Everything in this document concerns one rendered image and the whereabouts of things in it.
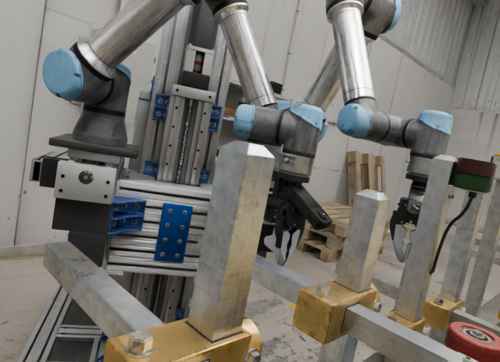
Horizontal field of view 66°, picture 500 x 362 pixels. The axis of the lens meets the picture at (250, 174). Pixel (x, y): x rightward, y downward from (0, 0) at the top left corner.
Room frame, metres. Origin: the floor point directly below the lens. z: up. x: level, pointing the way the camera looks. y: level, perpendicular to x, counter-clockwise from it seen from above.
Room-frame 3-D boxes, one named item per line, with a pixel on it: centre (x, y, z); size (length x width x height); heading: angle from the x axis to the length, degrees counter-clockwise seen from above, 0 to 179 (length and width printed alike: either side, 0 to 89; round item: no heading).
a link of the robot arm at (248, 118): (0.90, 0.00, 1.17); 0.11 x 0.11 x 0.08; 77
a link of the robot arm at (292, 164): (0.86, -0.10, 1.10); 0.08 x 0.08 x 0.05
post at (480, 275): (1.06, -0.69, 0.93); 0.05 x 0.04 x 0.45; 137
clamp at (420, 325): (0.67, -0.33, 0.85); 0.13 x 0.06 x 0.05; 137
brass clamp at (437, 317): (0.86, -0.50, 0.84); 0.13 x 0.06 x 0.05; 137
